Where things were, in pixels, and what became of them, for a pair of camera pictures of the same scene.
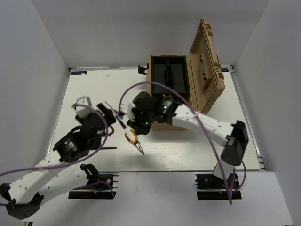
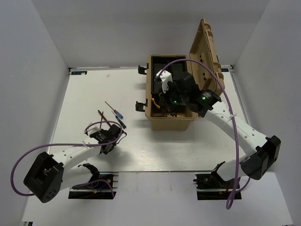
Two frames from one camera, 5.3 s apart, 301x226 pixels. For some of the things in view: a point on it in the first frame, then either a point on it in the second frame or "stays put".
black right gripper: x=136 y=126 -> x=164 y=97
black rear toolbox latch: x=141 y=70 stays put
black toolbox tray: x=171 y=71 stays put
